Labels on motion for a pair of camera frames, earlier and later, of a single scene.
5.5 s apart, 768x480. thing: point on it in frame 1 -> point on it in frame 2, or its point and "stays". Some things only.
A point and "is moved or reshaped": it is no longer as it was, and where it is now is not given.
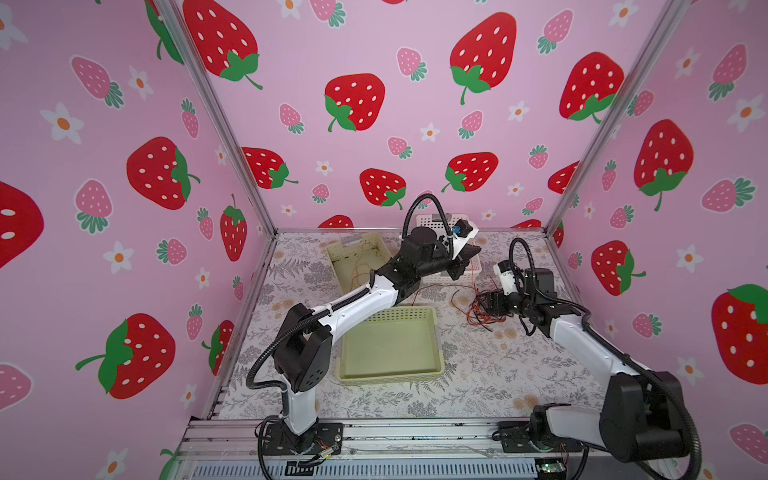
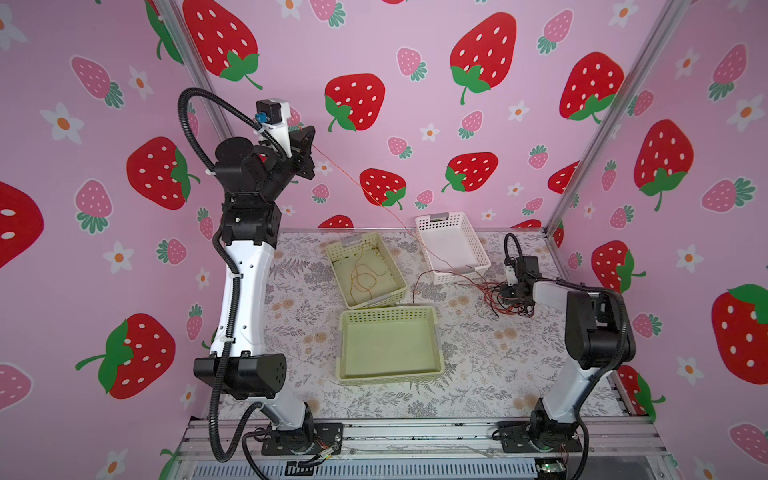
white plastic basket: [437, 223] stays
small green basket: [352, 264] stays
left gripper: [458, 261] -> [297, 161]
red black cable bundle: [478, 313] is moved or reshaped
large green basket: [400, 345] stays
